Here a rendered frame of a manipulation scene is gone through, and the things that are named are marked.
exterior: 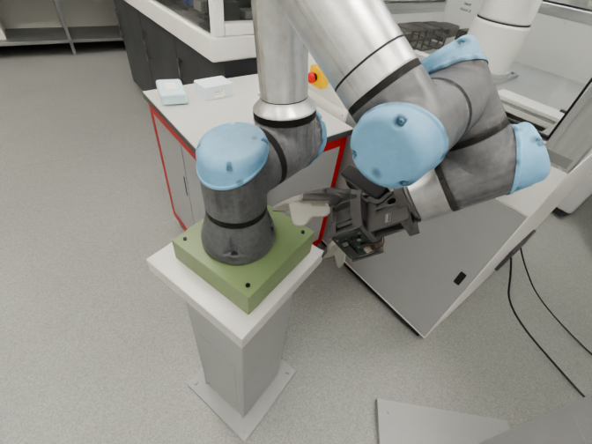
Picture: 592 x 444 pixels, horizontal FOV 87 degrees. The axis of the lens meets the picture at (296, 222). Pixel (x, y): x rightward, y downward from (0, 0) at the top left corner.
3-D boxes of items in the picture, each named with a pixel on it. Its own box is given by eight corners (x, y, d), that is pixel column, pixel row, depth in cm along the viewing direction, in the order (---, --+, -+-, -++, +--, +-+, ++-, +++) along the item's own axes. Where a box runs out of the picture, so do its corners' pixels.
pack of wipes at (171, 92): (188, 104, 120) (187, 92, 116) (162, 107, 116) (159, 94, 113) (181, 89, 129) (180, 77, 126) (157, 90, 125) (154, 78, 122)
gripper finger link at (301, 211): (266, 218, 45) (330, 222, 45) (272, 190, 49) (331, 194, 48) (268, 232, 47) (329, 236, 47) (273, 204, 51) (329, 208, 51)
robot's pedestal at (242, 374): (244, 442, 108) (241, 347, 55) (186, 385, 119) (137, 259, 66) (296, 372, 126) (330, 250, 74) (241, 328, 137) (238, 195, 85)
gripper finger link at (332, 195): (302, 192, 47) (361, 196, 46) (303, 185, 48) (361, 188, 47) (302, 214, 50) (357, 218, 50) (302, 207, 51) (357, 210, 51)
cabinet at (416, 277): (420, 348, 139) (534, 220, 84) (284, 214, 193) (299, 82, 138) (513, 257, 187) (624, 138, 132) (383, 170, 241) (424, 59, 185)
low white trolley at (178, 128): (228, 307, 144) (217, 170, 91) (173, 225, 176) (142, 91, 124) (321, 254, 173) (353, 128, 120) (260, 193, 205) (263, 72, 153)
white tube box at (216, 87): (205, 101, 123) (204, 88, 120) (195, 92, 127) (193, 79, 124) (233, 95, 130) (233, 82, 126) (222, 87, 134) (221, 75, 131)
